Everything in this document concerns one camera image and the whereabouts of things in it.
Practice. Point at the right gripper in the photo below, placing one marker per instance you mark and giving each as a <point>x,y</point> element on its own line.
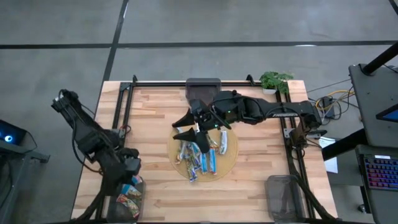
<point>203,113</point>

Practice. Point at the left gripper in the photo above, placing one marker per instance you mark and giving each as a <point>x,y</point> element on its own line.
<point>130,161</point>

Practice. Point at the orange teal granola bar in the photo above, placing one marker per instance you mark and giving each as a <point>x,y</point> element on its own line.
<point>180,152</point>

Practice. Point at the blue red granola bar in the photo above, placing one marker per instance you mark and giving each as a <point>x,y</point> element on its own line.
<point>130,190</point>

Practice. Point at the tan white chip bag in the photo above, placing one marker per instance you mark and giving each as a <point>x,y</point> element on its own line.
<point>213,143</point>

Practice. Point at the pale silver granola bar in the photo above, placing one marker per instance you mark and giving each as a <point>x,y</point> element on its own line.
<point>223,142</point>

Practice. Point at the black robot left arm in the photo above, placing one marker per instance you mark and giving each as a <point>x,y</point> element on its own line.
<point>82,130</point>

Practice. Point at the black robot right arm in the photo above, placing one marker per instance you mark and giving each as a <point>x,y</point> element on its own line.
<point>280,112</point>

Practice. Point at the grey plastic bin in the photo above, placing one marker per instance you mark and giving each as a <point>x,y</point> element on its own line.
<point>203,85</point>
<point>284,199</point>
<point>140,211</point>

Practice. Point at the round woven straw placemat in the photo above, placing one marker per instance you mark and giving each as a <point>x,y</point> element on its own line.
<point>228,165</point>

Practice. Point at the potted plant white pot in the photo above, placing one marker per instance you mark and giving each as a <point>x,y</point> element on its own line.
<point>275,81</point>

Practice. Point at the grey equipment cart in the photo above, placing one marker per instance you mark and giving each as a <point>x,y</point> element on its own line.
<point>12,186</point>

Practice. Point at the computer with blue light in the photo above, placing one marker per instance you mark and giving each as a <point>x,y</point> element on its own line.
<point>12,133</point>

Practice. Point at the black power adapter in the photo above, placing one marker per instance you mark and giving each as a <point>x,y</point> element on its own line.
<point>327,104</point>

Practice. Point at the white paper sheet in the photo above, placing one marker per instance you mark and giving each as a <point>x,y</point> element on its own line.
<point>331,163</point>

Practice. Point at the grey operator desk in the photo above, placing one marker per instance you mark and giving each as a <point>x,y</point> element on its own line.
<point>370,102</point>

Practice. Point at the black caster wheel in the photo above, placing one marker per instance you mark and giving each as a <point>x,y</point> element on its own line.
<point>361,208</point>

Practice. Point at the backlit computer keyboard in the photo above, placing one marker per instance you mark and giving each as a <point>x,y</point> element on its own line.
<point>381,172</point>

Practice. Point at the operator desk monitor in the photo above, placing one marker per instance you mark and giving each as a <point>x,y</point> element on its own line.
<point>390,115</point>

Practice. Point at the grey side desk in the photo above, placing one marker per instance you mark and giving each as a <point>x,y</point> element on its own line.
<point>385,205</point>

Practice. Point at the black aluminium table frame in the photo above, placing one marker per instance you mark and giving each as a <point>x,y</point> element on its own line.
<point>161,83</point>

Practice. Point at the small black mount plate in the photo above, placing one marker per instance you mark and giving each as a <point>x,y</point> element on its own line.
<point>315,133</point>

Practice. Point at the black vertical post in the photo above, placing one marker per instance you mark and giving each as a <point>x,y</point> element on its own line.
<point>342,145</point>
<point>381,59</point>

